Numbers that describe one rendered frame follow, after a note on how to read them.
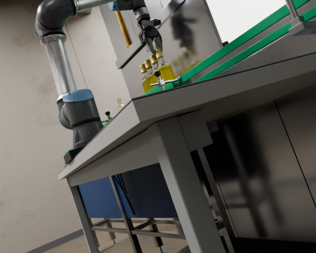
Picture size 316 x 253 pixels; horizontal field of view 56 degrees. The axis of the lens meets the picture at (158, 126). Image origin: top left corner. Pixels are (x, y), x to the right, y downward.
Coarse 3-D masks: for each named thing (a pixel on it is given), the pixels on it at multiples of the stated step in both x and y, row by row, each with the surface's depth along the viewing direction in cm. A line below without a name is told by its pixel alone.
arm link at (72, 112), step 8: (64, 96) 113; (72, 96) 112; (80, 96) 112; (88, 96) 114; (72, 104) 112; (80, 104) 111; (88, 104) 113; (64, 112) 119; (72, 112) 112; (80, 112) 111; (88, 112) 112; (96, 112) 115; (72, 120) 112; (80, 120) 111
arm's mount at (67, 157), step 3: (81, 147) 103; (72, 150) 102; (75, 150) 102; (78, 150) 103; (66, 153) 109; (69, 153) 101; (72, 153) 102; (75, 153) 102; (66, 156) 111; (69, 156) 103; (72, 156) 101; (75, 156) 102; (66, 159) 113; (69, 159) 106; (72, 159) 106; (66, 162) 116; (69, 162) 115
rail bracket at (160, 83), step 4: (156, 72) 130; (160, 72) 131; (156, 76) 131; (160, 76) 131; (160, 80) 130; (168, 80) 133; (172, 80) 134; (176, 80) 135; (180, 80) 136; (152, 84) 128; (156, 84) 129; (160, 84) 129; (164, 84) 130; (164, 88) 130
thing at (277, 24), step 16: (304, 0) 85; (272, 16) 94; (288, 16) 90; (304, 16) 86; (256, 32) 100; (272, 32) 96; (288, 32) 92; (224, 48) 112; (240, 48) 107; (256, 48) 101; (208, 64) 120; (224, 64) 114; (192, 80) 131
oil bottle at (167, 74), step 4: (160, 64) 149; (164, 64) 148; (168, 64) 149; (160, 68) 149; (164, 68) 147; (168, 68) 148; (164, 72) 147; (168, 72) 148; (172, 72) 149; (164, 76) 148; (168, 76) 147; (172, 76) 148; (164, 80) 149
